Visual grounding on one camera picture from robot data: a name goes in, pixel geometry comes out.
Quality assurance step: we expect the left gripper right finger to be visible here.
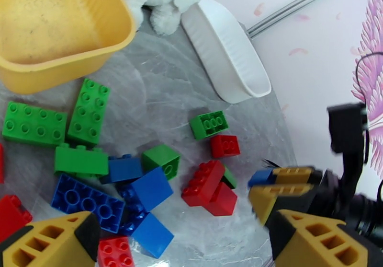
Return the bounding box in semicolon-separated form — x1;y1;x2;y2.
266;209;383;267

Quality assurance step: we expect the aluminium frame post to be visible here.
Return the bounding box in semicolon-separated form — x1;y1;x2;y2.
247;0;368;38

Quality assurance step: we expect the small green lego brick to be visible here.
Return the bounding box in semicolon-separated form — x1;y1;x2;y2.
221;165;238;190

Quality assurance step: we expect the yellow plastic bin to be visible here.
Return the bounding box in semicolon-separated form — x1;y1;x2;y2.
0;0;138;95

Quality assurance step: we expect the green two-by-four lego brick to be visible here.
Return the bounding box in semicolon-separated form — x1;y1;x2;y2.
66;78;112;148
1;101;68;148
54;142;110;178

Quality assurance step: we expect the white plastic bin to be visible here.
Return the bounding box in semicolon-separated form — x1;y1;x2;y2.
180;0;272;104

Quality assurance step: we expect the blue two-by-four lego brick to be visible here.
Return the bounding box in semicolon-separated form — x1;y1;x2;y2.
50;173;126;234

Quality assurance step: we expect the green two-by-two lego brick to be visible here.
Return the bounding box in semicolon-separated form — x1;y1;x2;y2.
140;144;181;181

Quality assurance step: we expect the small blue lego brick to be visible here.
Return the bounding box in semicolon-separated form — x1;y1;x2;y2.
248;168;274;187

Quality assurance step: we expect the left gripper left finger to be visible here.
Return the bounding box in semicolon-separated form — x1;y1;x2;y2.
0;210;101;267

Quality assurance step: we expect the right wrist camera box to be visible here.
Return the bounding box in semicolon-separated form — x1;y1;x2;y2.
327;103;369;155

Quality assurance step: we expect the red two-by-two lego brick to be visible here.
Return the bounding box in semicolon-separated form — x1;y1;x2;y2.
97;235;135;267
209;134;241;159
0;195;33;243
204;181;238;217

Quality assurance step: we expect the blue two-by-two lego brick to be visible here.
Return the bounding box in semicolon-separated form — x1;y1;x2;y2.
131;212;175;259
100;154;144;185
130;166;174;213

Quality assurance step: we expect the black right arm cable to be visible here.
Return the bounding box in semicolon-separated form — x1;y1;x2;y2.
354;51;383;204

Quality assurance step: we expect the red two-by-three lego brick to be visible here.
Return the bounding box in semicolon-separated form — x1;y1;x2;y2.
180;160;226;208

